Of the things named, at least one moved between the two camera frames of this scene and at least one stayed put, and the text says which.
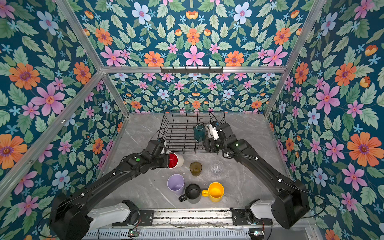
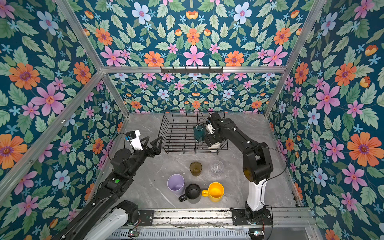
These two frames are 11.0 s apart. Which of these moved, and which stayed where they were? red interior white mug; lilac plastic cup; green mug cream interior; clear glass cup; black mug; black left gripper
Moved: black left gripper; red interior white mug
Stayed: lilac plastic cup; clear glass cup; green mug cream interior; black mug
